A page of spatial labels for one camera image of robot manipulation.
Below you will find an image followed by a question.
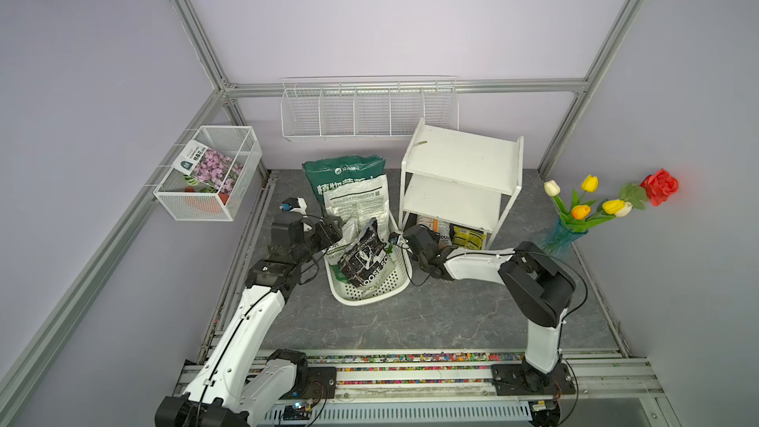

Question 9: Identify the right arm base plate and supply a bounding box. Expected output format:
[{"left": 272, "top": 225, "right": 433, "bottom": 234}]
[{"left": 491, "top": 362, "right": 577, "bottom": 397}]

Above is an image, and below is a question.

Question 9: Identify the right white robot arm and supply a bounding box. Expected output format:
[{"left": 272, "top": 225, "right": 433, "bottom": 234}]
[{"left": 391, "top": 225, "right": 576, "bottom": 378}]

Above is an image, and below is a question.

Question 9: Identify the large dark green soil bag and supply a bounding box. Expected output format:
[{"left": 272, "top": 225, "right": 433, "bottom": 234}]
[{"left": 302, "top": 155, "right": 387, "bottom": 206}]

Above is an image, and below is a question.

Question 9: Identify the yellow tulip right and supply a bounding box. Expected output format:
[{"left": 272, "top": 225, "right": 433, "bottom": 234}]
[{"left": 602, "top": 200, "right": 626, "bottom": 215}]

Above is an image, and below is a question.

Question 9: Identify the white artificial tulip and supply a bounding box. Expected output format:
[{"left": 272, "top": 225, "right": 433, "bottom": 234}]
[{"left": 544, "top": 180, "right": 561, "bottom": 198}]

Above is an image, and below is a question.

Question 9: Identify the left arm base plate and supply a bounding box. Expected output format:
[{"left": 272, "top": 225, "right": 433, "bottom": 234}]
[{"left": 280, "top": 367, "right": 337, "bottom": 401}]

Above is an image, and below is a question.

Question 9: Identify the yellow tulip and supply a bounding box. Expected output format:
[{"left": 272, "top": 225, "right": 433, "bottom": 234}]
[
  {"left": 581, "top": 175, "right": 599, "bottom": 193},
  {"left": 602, "top": 200, "right": 626, "bottom": 215}
]

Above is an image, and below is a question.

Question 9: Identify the red artificial rose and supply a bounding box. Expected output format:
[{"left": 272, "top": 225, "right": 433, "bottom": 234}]
[{"left": 640, "top": 169, "right": 679, "bottom": 207}]

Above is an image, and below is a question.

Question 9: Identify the orange white small bag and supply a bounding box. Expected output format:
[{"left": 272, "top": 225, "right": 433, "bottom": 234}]
[{"left": 416, "top": 215, "right": 452, "bottom": 245}]

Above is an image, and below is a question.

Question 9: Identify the purple flower seed packet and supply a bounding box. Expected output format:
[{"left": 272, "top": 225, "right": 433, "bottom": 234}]
[{"left": 171, "top": 140, "right": 243, "bottom": 195}]

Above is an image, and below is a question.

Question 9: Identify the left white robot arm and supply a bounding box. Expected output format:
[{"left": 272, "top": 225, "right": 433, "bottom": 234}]
[{"left": 154, "top": 213, "right": 343, "bottom": 426}]

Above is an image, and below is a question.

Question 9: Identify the white fertilizer bag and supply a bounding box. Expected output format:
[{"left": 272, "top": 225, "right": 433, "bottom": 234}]
[{"left": 324, "top": 175, "right": 391, "bottom": 241}]

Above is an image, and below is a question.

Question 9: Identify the orange artificial tulip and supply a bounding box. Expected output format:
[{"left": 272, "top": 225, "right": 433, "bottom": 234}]
[{"left": 570, "top": 205, "right": 592, "bottom": 221}]

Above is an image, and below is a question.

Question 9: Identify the yellow green small bag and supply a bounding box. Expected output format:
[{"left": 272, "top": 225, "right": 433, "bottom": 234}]
[{"left": 451, "top": 225, "right": 486, "bottom": 250}]

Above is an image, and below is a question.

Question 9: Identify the colourful pebble strip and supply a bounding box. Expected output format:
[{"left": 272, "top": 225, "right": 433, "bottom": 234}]
[{"left": 308, "top": 351, "right": 523, "bottom": 385}]

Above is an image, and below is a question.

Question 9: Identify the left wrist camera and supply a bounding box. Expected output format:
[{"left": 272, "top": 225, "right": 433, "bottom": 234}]
[{"left": 277, "top": 197, "right": 312, "bottom": 232}]

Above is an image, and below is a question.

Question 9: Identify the white wire wall rack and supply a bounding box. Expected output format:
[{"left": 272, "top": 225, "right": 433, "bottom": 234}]
[{"left": 280, "top": 75, "right": 460, "bottom": 140}]

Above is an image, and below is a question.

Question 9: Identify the white two-tier shelf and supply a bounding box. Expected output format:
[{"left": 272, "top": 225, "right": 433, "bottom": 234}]
[{"left": 397, "top": 119, "right": 525, "bottom": 249}]

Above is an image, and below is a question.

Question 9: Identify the yellow tulip upper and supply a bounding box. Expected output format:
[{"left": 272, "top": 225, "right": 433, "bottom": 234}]
[{"left": 581, "top": 175, "right": 599, "bottom": 193}]

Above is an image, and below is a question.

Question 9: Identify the green and white soil bag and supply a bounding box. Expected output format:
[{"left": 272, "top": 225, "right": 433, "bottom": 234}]
[{"left": 334, "top": 219, "right": 393, "bottom": 300}]

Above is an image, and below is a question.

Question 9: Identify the white perforated plastic basket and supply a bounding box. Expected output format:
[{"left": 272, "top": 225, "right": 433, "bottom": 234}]
[{"left": 324, "top": 217, "right": 413, "bottom": 306}]

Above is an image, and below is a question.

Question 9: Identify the white wire cube basket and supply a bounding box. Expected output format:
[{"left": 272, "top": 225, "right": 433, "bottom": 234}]
[{"left": 153, "top": 126, "right": 262, "bottom": 221}]

